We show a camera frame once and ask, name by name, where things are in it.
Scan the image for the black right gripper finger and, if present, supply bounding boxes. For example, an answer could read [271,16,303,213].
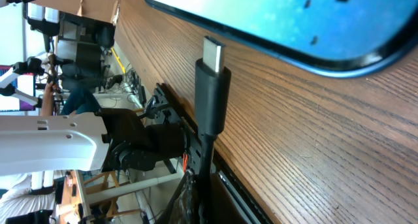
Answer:
[156,170,204,224]

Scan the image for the black USB-C charging cable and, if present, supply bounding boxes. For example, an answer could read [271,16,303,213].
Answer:
[194,35,233,224]

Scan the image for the Galaxy S24 smartphone blue screen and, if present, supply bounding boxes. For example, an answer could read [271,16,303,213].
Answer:
[145,0,417,78]

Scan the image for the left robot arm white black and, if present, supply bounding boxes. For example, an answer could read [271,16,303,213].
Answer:
[1,108,189,176]

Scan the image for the person in white shirt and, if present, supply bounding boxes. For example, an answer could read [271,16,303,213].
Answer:
[1,173,58,223]

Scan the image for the wooden chair frame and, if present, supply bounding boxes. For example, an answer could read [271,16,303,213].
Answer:
[82,171,144,219]

